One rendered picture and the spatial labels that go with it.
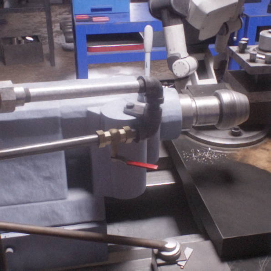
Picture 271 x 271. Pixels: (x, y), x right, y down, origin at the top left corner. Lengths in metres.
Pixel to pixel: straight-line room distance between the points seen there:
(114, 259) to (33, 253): 0.17
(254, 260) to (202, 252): 0.10
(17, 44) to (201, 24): 2.90
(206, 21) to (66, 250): 1.37
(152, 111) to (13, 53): 3.95
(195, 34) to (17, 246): 1.47
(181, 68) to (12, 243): 1.22
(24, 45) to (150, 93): 3.94
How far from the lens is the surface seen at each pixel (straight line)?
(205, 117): 0.92
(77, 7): 2.78
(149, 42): 0.84
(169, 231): 1.16
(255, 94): 1.14
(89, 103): 0.81
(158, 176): 1.17
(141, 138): 0.73
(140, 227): 1.17
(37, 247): 0.88
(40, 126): 0.81
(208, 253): 0.89
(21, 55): 4.64
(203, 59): 2.24
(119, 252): 0.92
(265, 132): 1.21
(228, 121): 0.93
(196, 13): 1.96
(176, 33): 1.89
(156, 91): 0.72
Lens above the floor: 1.49
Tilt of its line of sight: 29 degrees down
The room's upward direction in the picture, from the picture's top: straight up
